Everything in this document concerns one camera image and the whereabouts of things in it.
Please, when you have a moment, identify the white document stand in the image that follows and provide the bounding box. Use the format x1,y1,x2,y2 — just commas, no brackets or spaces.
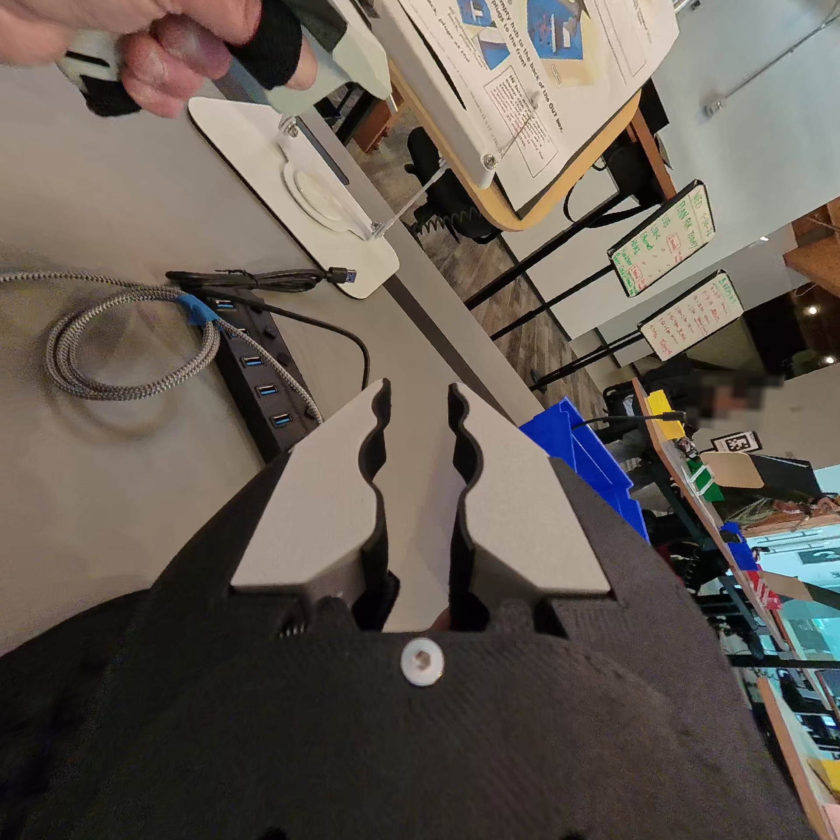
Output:
188,92,552,303

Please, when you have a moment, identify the blue plastic bin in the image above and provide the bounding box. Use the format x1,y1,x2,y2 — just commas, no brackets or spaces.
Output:
519,398,652,542

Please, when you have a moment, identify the printed instruction sheet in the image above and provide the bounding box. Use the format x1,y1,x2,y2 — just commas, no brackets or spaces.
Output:
394,0,679,211

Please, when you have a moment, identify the person's left hand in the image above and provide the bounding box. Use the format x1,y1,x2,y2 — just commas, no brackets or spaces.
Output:
0,0,263,119

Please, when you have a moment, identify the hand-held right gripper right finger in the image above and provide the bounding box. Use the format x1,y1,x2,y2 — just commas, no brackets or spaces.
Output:
447,385,613,620

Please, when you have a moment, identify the handwritten whiteboard sign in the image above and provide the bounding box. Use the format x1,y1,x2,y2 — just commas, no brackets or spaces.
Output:
638,271,746,363
607,182,718,298

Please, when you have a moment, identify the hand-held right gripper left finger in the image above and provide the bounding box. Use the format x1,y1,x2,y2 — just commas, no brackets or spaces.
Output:
230,381,393,620

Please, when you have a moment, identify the black office chair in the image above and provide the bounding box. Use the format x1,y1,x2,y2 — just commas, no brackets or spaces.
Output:
405,125,510,248

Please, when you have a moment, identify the braided usb cable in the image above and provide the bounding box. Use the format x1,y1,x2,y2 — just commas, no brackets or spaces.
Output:
0,269,325,425

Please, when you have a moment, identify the black seven-port USB hub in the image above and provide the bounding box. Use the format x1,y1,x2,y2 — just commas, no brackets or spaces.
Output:
167,267,374,395

